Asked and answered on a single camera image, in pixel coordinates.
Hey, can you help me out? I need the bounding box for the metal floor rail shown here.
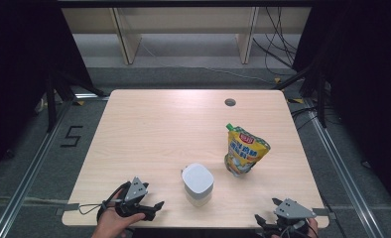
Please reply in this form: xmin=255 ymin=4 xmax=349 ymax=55
xmin=303 ymin=98 xmax=384 ymax=238
xmin=0 ymin=98 xmax=74 ymax=238

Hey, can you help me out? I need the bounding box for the black metal stand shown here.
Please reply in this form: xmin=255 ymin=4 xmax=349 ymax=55
xmin=272 ymin=62 xmax=328 ymax=129
xmin=44 ymin=70 xmax=106 ymax=133

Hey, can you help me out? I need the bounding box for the dark curtain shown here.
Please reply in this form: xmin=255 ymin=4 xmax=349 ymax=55
xmin=292 ymin=0 xmax=391 ymax=212
xmin=0 ymin=0 xmax=96 ymax=181

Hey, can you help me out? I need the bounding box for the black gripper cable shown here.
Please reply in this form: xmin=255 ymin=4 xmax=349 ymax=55
xmin=78 ymin=180 xmax=132 ymax=223

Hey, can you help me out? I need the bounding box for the person's right hand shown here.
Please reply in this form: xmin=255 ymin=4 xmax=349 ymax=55
xmin=302 ymin=218 xmax=320 ymax=238

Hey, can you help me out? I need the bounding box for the bundle of black cables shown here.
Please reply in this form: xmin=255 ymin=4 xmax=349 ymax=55
xmin=252 ymin=7 xmax=304 ymax=77

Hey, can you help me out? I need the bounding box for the black tape number mark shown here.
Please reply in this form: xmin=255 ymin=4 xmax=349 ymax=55
xmin=60 ymin=125 xmax=84 ymax=149

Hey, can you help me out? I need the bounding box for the clear jar with white lid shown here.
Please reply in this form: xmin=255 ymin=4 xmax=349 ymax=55
xmin=181 ymin=162 xmax=215 ymax=208

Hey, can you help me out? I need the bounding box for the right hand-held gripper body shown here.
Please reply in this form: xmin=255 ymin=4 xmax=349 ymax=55
xmin=265 ymin=197 xmax=318 ymax=238

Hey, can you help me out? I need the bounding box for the person's left hand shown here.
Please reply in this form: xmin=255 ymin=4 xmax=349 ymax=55
xmin=91 ymin=191 xmax=147 ymax=238

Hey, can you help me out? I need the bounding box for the yellow seasoning pouch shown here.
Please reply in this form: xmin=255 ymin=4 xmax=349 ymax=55
xmin=223 ymin=122 xmax=271 ymax=178

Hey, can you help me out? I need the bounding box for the wooden shelf unit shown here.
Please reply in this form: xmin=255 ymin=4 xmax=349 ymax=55
xmin=62 ymin=7 xmax=312 ymax=65

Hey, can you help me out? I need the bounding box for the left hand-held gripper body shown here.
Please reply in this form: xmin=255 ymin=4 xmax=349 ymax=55
xmin=114 ymin=177 xmax=152 ymax=222

